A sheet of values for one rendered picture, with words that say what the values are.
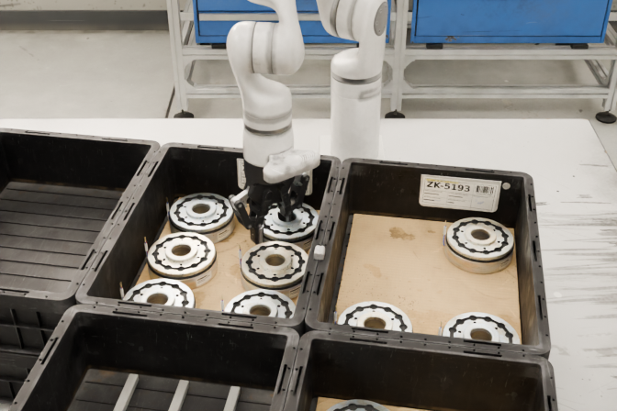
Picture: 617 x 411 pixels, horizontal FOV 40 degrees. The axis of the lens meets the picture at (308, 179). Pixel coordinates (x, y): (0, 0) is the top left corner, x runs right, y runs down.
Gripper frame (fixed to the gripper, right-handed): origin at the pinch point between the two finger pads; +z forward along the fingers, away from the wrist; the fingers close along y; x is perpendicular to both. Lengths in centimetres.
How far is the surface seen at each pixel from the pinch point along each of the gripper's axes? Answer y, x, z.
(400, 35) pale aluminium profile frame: -140, -125, 49
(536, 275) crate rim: -17.6, 37.4, -7.6
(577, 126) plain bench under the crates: -88, -9, 15
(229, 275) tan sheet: 9.7, 3.3, 2.4
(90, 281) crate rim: 30.8, 3.9, -7.6
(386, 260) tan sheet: -11.8, 14.2, 2.3
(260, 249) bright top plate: 4.3, 3.6, -0.5
